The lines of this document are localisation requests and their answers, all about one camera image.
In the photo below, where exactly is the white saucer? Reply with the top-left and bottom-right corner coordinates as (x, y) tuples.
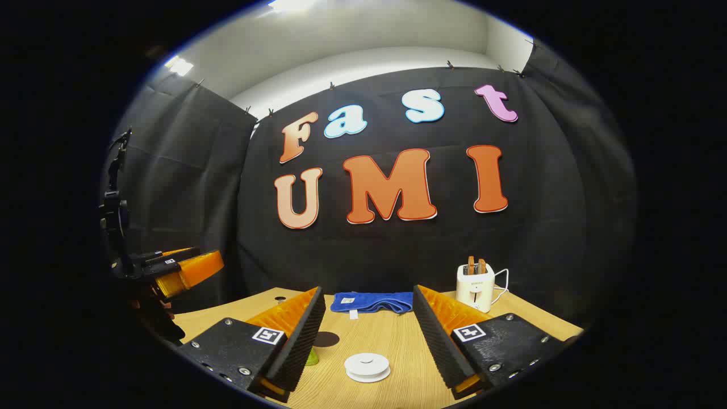
(347, 369), (391, 383)

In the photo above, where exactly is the blue towel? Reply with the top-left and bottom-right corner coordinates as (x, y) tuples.
(331, 291), (414, 315)

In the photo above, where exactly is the white toaster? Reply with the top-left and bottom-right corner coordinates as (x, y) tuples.
(456, 262), (496, 313)

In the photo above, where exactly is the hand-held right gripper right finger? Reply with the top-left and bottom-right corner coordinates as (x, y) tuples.
(413, 284), (569, 401)

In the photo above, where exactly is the white toaster cable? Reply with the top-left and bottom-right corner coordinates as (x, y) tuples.
(493, 269), (510, 306)

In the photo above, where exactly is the ceiling light panel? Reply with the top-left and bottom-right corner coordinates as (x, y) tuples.
(165, 55), (194, 77)

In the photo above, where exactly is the black backdrop cloth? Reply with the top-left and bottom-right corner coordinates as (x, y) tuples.
(102, 43), (637, 330)

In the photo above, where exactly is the white teacup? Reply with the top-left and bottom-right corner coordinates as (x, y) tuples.
(344, 353), (391, 378)

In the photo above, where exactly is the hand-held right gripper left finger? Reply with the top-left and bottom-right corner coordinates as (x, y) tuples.
(176, 286), (327, 404)

